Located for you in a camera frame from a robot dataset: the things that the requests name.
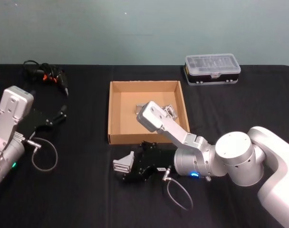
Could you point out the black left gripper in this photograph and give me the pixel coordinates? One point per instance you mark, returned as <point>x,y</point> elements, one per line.
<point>37,121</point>

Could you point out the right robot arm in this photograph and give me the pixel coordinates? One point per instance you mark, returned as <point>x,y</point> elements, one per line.
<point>234,154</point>

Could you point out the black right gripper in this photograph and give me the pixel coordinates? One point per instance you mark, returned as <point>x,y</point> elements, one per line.
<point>158,161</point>

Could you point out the black table cloth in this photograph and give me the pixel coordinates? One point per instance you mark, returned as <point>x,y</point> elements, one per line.
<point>87,190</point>

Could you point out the shallow brown cardboard tray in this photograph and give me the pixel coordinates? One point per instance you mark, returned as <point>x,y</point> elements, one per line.
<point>125,118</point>

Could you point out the clear plastic case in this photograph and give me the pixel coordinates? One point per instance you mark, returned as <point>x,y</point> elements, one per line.
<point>211,64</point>

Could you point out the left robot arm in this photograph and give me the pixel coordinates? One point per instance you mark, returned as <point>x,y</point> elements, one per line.
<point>9,114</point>

